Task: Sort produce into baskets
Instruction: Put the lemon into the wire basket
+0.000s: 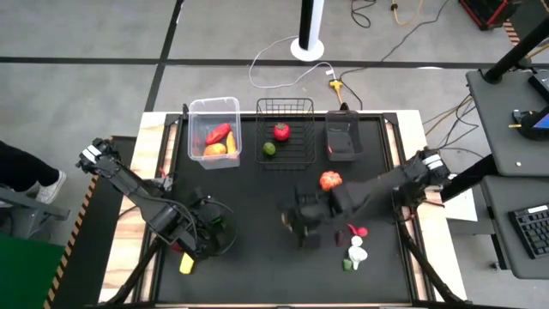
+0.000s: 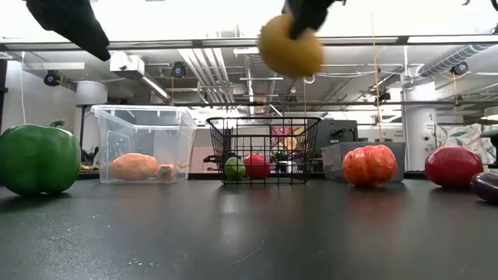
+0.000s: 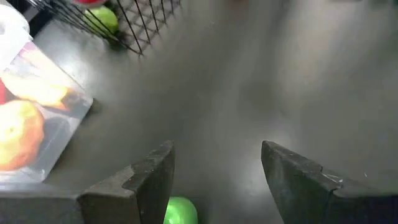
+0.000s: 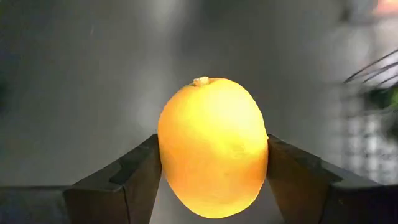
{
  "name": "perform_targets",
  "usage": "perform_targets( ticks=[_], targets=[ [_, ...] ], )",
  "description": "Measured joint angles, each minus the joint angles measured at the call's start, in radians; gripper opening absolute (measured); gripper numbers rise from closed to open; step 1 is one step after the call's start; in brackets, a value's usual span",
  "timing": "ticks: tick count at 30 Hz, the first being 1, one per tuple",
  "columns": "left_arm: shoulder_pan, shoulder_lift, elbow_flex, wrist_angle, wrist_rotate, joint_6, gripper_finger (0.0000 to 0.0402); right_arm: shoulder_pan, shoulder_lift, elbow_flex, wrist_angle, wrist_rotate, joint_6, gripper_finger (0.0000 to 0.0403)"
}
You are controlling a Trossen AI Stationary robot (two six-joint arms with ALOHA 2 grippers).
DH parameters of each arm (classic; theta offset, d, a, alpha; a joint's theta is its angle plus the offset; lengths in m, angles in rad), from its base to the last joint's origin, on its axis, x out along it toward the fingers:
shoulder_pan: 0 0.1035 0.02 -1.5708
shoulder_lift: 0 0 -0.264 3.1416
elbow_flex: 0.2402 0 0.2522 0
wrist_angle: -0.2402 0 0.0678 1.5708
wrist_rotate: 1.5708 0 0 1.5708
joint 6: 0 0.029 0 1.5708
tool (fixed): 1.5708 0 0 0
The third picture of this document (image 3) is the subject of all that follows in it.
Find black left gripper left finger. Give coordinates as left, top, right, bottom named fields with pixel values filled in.
left=0, top=139, right=176, bottom=224

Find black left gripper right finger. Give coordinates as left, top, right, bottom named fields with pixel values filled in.
left=261, top=139, right=398, bottom=224

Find large green bell pepper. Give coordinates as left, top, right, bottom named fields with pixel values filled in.
left=162, top=196, right=199, bottom=224

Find orange carrot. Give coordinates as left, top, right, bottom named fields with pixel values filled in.
left=0, top=73, right=71, bottom=110

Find green lime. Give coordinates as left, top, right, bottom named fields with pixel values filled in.
left=83, top=5, right=119, bottom=35

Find clear plastic bin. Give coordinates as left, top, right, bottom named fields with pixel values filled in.
left=0, top=2, right=94, bottom=191

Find black wire basket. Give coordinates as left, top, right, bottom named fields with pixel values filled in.
left=26, top=0, right=182, bottom=56

